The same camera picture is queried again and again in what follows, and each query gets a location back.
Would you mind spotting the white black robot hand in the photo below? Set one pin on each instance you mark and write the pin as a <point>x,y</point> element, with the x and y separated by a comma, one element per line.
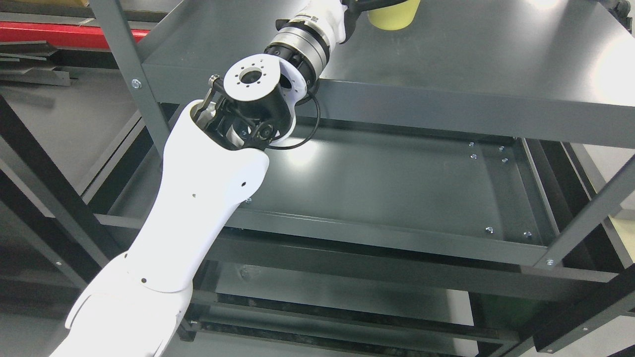
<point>335,20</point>

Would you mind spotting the yellow plastic cup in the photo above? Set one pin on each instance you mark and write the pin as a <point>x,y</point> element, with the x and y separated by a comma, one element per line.
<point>396,17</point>

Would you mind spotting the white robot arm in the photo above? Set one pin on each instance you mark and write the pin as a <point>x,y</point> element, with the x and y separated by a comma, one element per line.
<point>213,160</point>

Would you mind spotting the grey metal shelf unit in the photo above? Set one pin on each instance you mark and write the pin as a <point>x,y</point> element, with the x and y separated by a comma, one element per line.
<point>430,187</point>

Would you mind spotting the black metal shelf rack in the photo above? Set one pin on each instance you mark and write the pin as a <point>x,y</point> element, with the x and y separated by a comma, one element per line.
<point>75,126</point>

